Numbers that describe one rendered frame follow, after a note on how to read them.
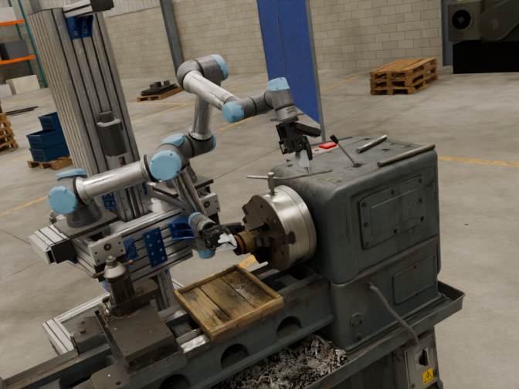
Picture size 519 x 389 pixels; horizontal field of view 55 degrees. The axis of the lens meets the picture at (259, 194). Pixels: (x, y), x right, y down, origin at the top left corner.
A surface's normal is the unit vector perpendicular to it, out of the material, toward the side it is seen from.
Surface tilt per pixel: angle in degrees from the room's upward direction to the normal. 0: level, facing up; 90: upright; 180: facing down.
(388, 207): 90
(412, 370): 88
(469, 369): 0
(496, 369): 0
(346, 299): 90
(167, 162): 89
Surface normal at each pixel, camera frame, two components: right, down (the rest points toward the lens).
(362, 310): 0.50, 0.23
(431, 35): -0.67, 0.36
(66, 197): -0.04, 0.38
